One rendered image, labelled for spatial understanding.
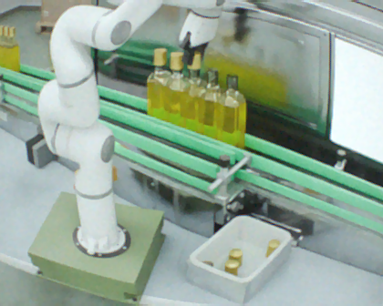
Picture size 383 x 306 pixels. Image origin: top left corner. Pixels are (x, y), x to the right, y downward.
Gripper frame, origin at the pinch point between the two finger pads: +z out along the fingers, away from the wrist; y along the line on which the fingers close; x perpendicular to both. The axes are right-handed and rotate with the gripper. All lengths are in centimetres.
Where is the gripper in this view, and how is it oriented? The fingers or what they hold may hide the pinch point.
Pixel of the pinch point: (192, 56)
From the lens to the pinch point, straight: 146.5
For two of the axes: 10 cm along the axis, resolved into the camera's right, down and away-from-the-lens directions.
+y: -6.0, 4.1, -6.8
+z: -2.1, 7.4, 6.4
